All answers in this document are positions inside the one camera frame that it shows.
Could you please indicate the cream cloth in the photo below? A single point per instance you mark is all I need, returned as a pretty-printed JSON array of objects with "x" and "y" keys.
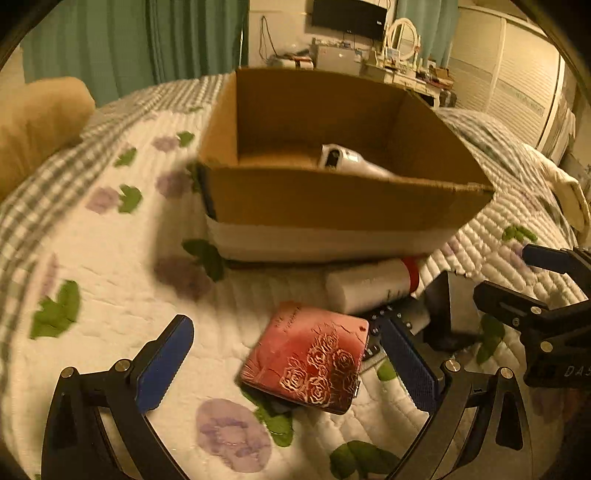
[{"x": 565, "y": 184}]

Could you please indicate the white bottle with red cap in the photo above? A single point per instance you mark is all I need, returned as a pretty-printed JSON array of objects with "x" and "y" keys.
[{"x": 369, "y": 284}]

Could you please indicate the white vanity mirror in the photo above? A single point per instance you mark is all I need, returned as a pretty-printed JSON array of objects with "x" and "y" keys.
[{"x": 402, "y": 39}]

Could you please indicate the red rose-embossed wallet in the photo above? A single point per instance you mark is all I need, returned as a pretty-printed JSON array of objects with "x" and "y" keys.
[{"x": 307, "y": 360}]

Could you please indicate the brown cardboard box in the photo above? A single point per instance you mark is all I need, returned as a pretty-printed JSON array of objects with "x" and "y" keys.
[{"x": 332, "y": 175}]

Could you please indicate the narrow green curtain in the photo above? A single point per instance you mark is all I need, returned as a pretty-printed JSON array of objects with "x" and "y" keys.
[{"x": 427, "y": 18}]

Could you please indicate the white handheld device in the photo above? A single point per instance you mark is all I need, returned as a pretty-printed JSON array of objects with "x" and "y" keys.
[{"x": 351, "y": 162}]

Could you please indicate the white storage box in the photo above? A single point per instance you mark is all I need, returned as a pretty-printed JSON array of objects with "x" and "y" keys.
[{"x": 334, "y": 56}]

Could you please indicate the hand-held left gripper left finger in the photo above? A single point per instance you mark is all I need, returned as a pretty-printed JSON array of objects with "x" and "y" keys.
[{"x": 162, "y": 364}]

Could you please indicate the black wall television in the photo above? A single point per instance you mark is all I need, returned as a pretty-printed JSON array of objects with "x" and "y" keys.
[{"x": 348, "y": 17}]

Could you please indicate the tan pillow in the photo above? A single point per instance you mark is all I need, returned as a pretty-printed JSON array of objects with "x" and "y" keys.
[{"x": 37, "y": 129}]

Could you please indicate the cluttered white dresser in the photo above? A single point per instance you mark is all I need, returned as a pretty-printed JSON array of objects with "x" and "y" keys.
[{"x": 415, "y": 78}]

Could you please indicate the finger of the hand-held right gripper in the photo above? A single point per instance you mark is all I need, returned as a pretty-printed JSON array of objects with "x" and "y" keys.
[
  {"x": 503, "y": 300},
  {"x": 547, "y": 258}
]

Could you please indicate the white sliding wardrobe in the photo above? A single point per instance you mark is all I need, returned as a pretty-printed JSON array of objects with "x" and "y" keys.
[{"x": 512, "y": 78}]

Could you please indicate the black rectangular case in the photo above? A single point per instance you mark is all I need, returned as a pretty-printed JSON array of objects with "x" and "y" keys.
[{"x": 450, "y": 304}]

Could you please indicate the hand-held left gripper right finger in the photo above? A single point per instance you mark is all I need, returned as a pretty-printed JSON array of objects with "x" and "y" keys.
[{"x": 411, "y": 364}]

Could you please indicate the black remote control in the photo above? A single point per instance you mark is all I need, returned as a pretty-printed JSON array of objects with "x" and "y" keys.
[{"x": 375, "y": 323}]

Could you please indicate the floral quilted blanket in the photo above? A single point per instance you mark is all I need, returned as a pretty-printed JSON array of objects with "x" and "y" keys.
[{"x": 115, "y": 258}]

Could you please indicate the wide green curtain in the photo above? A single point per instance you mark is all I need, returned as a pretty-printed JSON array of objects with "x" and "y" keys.
[{"x": 138, "y": 41}]

